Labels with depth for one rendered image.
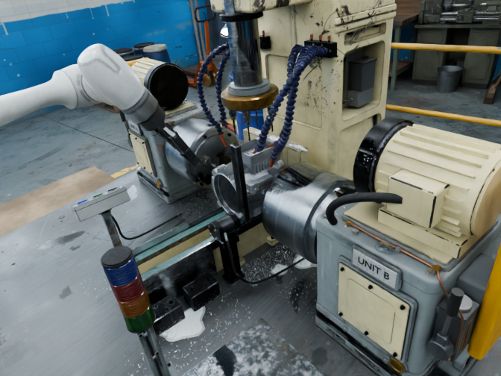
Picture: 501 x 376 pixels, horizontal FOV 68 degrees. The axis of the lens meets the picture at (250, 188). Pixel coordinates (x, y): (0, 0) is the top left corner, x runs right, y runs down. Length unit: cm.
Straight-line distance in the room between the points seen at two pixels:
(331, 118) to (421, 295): 64
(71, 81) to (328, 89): 72
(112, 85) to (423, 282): 80
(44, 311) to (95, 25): 600
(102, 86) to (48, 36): 573
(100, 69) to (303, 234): 63
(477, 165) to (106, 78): 80
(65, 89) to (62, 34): 571
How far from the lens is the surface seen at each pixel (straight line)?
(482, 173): 71
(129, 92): 100
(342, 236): 82
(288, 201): 98
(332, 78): 118
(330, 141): 125
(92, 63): 98
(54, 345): 127
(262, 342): 93
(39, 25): 668
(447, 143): 74
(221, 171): 121
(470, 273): 85
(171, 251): 126
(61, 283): 146
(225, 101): 114
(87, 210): 128
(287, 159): 124
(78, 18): 691
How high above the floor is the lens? 167
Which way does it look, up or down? 31 degrees down
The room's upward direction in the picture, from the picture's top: 7 degrees counter-clockwise
